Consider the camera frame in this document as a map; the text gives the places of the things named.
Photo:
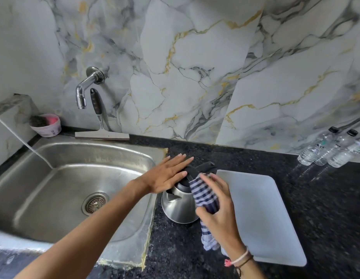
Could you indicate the stainless steel kettle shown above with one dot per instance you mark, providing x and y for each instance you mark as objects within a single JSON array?
[{"x": 177, "y": 204}]

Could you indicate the blue white striped cloth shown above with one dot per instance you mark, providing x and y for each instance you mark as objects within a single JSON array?
[{"x": 204, "y": 197}]

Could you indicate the clear plastic water bottle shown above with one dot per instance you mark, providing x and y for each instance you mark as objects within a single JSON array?
[
  {"x": 334, "y": 149},
  {"x": 315, "y": 149},
  {"x": 347, "y": 155}
]

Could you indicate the person's left forearm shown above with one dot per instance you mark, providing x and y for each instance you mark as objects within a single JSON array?
[{"x": 90, "y": 232}]

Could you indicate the metal sink drain strainer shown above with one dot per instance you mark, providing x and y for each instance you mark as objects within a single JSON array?
[{"x": 95, "y": 203}]

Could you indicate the person's left little finger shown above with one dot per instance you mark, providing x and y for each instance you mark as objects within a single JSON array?
[{"x": 165, "y": 161}]

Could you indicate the white plastic cutting board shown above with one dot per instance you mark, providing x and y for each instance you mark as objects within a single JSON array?
[{"x": 261, "y": 217}]

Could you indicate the person's right thumb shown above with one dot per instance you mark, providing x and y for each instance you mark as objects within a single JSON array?
[{"x": 203, "y": 213}]

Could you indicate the chrome wall tap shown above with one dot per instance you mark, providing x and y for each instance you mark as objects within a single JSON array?
[{"x": 86, "y": 82}]

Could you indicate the white pink small bowl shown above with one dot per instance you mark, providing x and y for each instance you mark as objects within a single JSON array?
[{"x": 49, "y": 130}]

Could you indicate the person's left middle finger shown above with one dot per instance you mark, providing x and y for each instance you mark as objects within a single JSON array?
[{"x": 177, "y": 161}]

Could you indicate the person's left hand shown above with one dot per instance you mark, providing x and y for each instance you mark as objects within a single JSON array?
[{"x": 161, "y": 175}]

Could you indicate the stainless steel sink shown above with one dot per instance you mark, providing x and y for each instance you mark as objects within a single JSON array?
[{"x": 61, "y": 177}]

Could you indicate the pink sponge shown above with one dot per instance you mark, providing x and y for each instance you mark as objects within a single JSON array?
[{"x": 53, "y": 120}]

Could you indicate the person's right middle finger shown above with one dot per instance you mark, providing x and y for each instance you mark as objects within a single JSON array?
[{"x": 222, "y": 185}]

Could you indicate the dark scrubber pad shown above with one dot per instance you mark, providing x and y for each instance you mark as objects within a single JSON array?
[{"x": 37, "y": 121}]

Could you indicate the person's right forearm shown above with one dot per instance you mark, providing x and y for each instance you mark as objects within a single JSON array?
[{"x": 251, "y": 270}]

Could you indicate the person's right hand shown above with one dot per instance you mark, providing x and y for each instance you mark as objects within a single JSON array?
[{"x": 223, "y": 220}]

